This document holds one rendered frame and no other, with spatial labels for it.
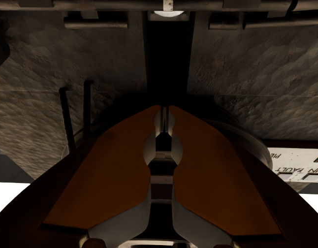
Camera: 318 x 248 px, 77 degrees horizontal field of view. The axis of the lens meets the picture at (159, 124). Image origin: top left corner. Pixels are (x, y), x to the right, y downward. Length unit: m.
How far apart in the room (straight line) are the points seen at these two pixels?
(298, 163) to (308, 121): 0.15
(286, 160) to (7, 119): 0.69
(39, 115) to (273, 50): 0.46
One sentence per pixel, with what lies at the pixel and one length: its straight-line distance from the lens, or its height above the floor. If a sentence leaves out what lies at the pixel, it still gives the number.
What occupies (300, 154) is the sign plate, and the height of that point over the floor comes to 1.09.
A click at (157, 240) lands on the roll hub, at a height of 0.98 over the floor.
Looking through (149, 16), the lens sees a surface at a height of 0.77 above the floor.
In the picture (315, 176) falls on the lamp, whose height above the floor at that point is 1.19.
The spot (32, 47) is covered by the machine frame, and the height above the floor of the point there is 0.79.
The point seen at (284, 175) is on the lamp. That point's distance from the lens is 0.68.
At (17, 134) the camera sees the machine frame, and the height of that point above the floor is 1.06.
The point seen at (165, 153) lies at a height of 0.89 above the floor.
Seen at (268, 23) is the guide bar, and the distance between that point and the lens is 0.26.
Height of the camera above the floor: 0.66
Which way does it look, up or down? 50 degrees up
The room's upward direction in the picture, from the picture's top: 179 degrees clockwise
